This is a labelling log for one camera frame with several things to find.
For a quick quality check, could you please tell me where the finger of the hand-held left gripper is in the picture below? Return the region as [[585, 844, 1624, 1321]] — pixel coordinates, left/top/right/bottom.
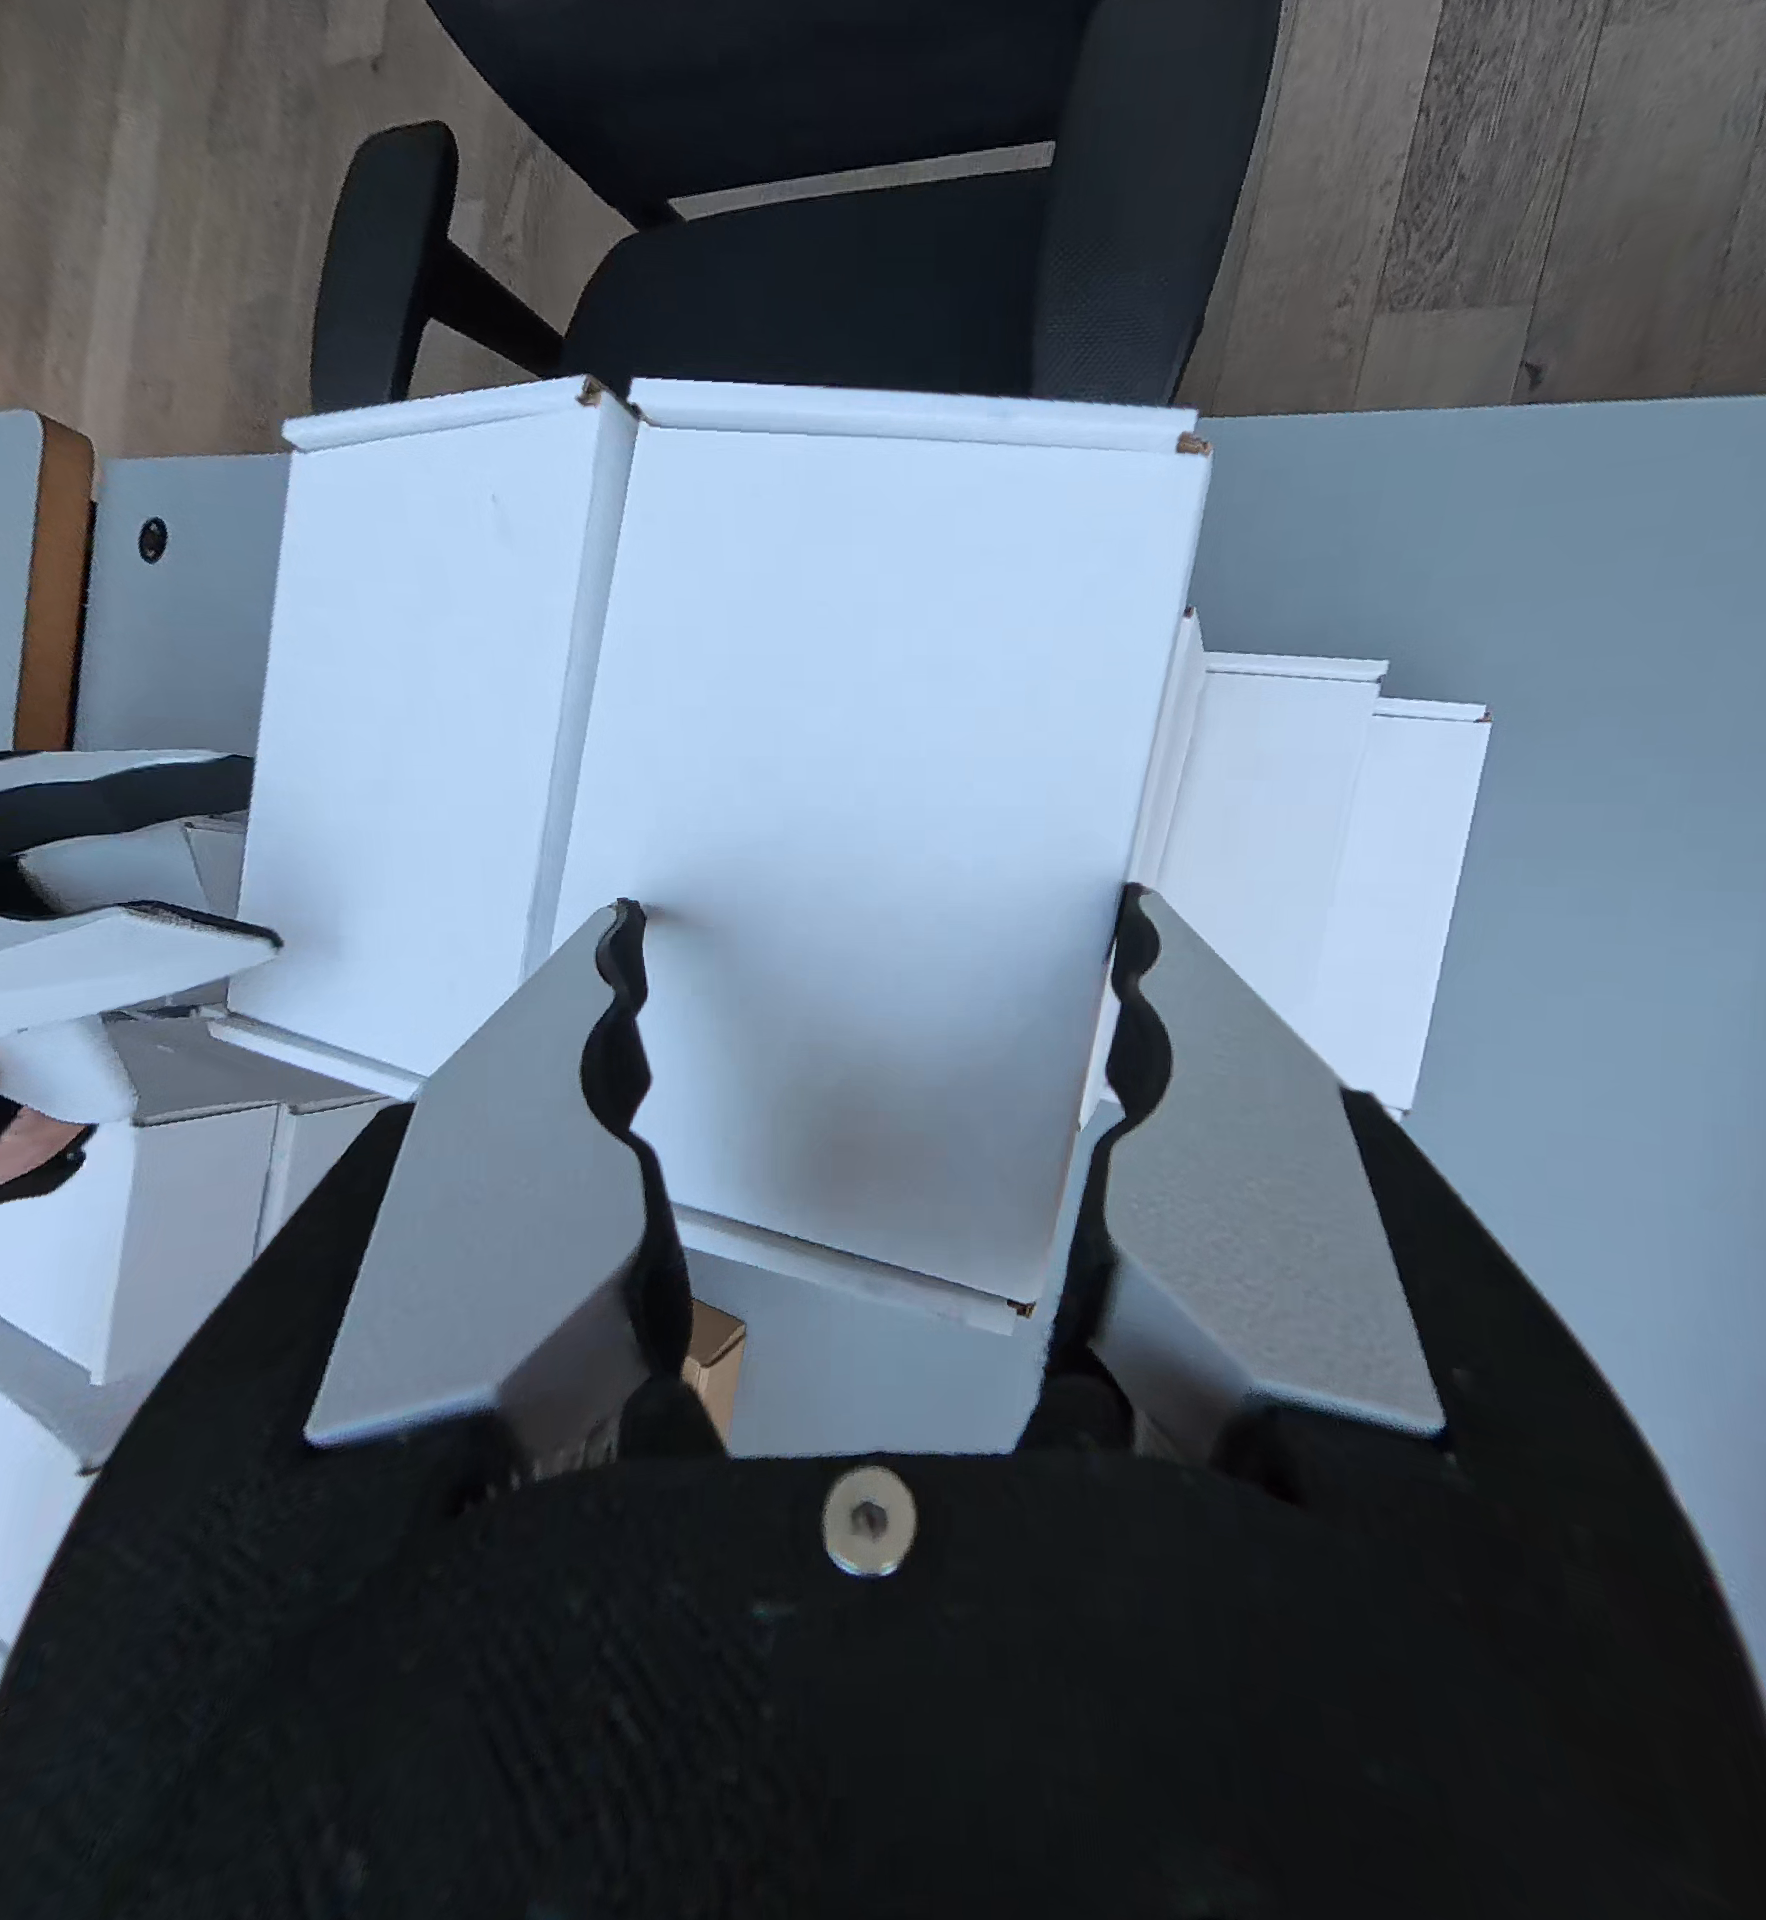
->
[[0, 903, 285, 1127], [0, 748, 258, 920]]

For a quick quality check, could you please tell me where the black office chair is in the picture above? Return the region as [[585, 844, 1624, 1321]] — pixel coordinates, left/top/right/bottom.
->
[[309, 0, 1281, 419]]

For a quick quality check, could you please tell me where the stack of brown cardboard boxes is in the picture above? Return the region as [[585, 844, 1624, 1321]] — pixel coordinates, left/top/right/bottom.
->
[[682, 1302, 750, 1433]]

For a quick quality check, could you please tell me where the pile of small white boxes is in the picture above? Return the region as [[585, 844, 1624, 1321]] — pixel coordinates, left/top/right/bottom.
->
[[208, 603, 1496, 1460]]

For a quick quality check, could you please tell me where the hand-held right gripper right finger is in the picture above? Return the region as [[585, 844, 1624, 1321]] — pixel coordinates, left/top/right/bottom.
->
[[1044, 882, 1450, 1465]]

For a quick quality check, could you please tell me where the person's left hand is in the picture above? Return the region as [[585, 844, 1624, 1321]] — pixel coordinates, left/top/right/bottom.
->
[[0, 1047, 93, 1257]]

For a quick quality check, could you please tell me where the white mailer box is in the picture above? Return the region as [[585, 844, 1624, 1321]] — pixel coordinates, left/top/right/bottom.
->
[[551, 379, 1217, 1337], [230, 375, 640, 1085]]

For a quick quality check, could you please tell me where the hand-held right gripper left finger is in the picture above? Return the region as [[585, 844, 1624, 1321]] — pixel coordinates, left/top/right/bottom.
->
[[302, 901, 696, 1480]]

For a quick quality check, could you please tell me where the stack of white cardboard boxes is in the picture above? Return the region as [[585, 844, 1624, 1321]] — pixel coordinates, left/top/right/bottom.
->
[[0, 810, 426, 1800]]

